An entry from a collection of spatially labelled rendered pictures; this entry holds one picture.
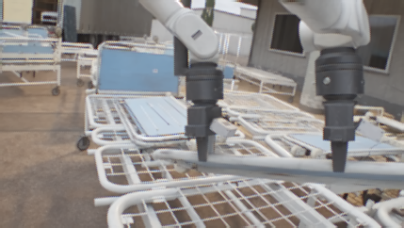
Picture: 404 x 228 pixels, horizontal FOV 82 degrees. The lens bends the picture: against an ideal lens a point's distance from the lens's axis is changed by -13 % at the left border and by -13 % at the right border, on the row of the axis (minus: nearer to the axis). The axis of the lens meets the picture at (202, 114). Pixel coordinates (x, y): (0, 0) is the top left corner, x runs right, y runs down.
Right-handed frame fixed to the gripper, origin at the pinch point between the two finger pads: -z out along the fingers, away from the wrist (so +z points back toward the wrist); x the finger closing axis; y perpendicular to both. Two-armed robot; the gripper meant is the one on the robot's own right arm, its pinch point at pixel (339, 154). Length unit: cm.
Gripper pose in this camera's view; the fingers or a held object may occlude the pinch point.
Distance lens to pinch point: 53.0
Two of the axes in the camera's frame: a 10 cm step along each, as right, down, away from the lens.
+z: -0.2, -10.0, -0.2
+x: 5.3, -0.3, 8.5
